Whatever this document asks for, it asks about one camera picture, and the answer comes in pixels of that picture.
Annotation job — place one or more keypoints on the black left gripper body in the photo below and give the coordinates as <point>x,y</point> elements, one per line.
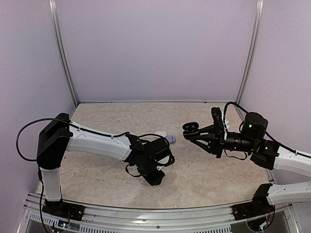
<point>151,179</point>

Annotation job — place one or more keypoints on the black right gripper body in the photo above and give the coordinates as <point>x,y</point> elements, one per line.
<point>219,145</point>

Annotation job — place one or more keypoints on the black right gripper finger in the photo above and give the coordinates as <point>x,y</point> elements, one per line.
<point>207,130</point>
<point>207,142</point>

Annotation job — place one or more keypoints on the black earbud charging case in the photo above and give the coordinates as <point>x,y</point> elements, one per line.
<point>191,129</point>

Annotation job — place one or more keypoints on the purple earbud charging case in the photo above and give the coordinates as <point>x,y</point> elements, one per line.
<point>171,139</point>

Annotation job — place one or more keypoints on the white earbud charging case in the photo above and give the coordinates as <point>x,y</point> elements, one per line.
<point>161,133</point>

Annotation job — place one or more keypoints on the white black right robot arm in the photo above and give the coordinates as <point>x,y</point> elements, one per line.
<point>269,154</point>

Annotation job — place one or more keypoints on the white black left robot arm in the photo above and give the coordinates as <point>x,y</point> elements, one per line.
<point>61,135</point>

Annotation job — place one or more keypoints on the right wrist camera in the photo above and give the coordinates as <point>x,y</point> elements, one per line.
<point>218,122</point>

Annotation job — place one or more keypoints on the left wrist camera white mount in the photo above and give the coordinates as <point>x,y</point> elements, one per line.
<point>165,162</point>

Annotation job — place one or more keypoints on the aluminium front rail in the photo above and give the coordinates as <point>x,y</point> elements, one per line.
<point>105,219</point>

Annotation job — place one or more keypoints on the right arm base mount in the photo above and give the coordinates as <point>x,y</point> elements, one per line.
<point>259,204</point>

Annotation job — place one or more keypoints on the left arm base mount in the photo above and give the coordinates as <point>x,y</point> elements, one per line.
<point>64,209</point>

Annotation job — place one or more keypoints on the aluminium corner post right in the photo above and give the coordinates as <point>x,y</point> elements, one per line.
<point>251,50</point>

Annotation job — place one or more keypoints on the aluminium corner post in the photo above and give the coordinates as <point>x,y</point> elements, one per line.
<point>251,50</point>
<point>61,51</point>

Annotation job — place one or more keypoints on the aluminium corner post left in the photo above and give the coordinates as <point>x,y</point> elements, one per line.
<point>61,51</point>

